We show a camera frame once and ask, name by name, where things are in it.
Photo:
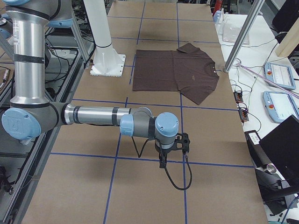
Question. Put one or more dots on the red cylinder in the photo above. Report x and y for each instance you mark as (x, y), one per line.
(217, 6)

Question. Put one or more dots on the lower teach pendant tablet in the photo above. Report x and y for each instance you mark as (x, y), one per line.
(280, 106)

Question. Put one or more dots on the teach pendant tablet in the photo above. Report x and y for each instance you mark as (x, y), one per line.
(280, 106)
(280, 75)

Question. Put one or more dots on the brown t-shirt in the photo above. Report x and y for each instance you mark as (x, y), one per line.
(187, 69)

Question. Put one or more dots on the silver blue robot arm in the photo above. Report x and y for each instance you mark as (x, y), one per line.
(32, 114)

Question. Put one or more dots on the black laptop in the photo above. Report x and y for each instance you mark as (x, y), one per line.
(281, 146)

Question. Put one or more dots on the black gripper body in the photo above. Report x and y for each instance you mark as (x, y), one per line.
(162, 153)

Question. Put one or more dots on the upper teach pendant tablet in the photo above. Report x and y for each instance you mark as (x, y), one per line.
(280, 75)

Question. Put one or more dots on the aluminium frame post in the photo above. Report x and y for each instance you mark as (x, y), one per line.
(253, 13)

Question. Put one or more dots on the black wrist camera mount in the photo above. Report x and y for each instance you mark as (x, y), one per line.
(182, 142)

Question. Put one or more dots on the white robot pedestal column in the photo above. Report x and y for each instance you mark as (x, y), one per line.
(106, 61)

